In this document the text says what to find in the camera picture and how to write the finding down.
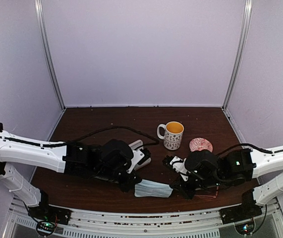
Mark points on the aluminium left corner post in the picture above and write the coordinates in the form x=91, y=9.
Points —
x=47, y=52

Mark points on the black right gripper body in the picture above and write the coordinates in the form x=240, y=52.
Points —
x=212, y=182

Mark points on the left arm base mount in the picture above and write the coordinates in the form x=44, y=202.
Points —
x=48, y=220

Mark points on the aluminium corner post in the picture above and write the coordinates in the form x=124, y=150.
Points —
x=246, y=19
x=47, y=52

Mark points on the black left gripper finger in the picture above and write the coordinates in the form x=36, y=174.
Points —
x=126, y=186
x=134, y=181

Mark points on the red patterned ceramic bowl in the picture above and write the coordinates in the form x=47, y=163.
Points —
x=199, y=144

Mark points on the aluminium right corner post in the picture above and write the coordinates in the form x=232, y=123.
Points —
x=246, y=19

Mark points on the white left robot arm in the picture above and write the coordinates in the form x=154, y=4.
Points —
x=115, y=161

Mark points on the rose gold wire glasses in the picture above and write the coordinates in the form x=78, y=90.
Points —
x=210, y=193

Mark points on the light blue cleaning cloth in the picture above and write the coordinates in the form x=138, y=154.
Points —
x=148, y=188

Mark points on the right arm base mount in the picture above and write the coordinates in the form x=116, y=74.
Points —
x=243, y=217

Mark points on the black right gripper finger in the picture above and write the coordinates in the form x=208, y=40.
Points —
x=187, y=193
x=177, y=184

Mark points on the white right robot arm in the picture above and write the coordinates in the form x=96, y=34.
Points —
x=202, y=169

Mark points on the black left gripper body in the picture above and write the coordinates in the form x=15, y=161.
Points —
x=108, y=174

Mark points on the white floral mug yellow inside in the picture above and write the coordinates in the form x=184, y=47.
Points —
x=171, y=134

